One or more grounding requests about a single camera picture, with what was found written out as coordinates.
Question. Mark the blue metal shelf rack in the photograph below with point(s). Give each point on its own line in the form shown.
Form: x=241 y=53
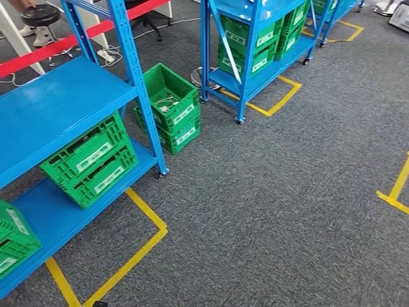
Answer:
x=47 y=106
x=327 y=29
x=223 y=80

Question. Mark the black robot body part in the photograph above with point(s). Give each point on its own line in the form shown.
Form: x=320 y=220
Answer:
x=99 y=304

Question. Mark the chrome stanchion base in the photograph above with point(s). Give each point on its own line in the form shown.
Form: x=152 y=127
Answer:
x=196 y=78

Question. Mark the black office chair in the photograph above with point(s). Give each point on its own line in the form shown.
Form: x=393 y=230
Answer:
x=143 y=19

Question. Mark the white power strip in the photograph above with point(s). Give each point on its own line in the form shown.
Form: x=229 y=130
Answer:
x=105 y=55

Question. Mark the white desk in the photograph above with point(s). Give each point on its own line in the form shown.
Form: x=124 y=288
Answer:
x=16 y=38
x=99 y=40

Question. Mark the red barrier belt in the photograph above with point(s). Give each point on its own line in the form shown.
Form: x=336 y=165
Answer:
x=47 y=51

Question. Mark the person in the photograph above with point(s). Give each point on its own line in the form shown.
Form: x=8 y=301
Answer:
x=41 y=37

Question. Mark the yellow floor tape square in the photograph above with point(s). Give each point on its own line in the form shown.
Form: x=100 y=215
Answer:
x=399 y=184

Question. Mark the white machine base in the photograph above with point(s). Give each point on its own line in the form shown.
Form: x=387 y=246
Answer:
x=399 y=17

